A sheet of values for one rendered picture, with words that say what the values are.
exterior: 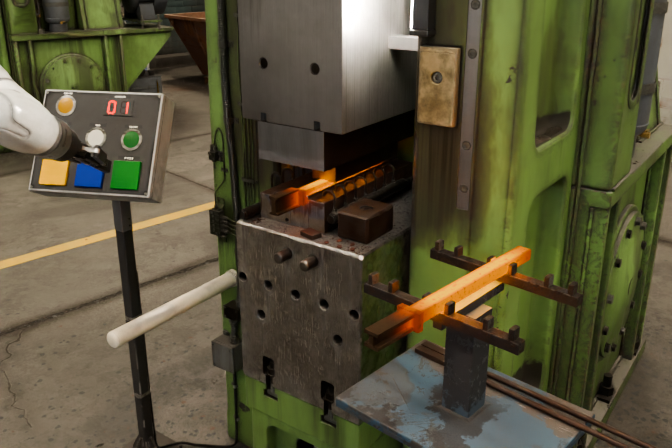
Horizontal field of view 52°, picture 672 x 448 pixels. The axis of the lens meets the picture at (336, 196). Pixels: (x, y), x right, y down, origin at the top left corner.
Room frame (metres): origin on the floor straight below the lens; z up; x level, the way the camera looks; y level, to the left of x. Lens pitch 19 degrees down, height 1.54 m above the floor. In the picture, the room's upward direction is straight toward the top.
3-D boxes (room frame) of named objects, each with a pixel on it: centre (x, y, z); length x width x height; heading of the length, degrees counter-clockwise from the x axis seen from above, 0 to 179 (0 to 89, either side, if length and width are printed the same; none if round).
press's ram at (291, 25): (1.72, -0.05, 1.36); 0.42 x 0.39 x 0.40; 145
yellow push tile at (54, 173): (1.73, 0.74, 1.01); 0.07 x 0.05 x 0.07; 80
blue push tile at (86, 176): (1.71, 0.64, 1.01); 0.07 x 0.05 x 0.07; 80
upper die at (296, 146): (1.75, -0.01, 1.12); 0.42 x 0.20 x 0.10; 145
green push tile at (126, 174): (1.69, 0.54, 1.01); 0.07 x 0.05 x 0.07; 80
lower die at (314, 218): (1.75, -0.01, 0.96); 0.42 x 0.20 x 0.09; 145
